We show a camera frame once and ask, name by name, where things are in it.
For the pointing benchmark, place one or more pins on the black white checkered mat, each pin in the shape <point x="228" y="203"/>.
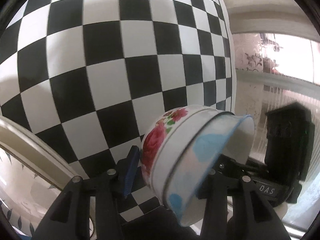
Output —
<point x="88" y="77"/>

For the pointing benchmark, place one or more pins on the white bowl blue rim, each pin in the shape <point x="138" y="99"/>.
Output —
<point x="225" y="135"/>

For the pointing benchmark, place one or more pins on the white plate black leaf pattern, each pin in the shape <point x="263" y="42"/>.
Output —
<point x="26" y="195"/>

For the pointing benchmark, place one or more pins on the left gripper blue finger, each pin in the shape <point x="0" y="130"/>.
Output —
<point x="127" y="169"/>

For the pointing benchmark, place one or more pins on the white bowl red roses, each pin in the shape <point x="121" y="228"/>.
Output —
<point x="167" y="139"/>

